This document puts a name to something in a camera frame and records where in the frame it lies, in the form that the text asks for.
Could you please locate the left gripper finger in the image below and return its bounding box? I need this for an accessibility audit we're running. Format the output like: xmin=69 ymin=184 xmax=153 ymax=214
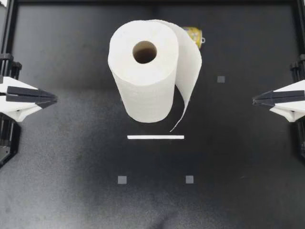
xmin=0 ymin=76 xmax=58 ymax=98
xmin=0 ymin=94 xmax=58 ymax=123

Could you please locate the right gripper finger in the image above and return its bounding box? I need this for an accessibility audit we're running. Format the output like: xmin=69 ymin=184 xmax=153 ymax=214
xmin=252 ymin=79 xmax=305 ymax=101
xmin=252 ymin=97 xmax=305 ymax=123

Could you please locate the white paper towel roll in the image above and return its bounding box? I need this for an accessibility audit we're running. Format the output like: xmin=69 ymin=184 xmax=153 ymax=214
xmin=107 ymin=19 xmax=203 ymax=133

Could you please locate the yellow drink can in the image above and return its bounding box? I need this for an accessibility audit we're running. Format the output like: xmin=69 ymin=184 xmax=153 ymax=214
xmin=182 ymin=26 xmax=206 ymax=50

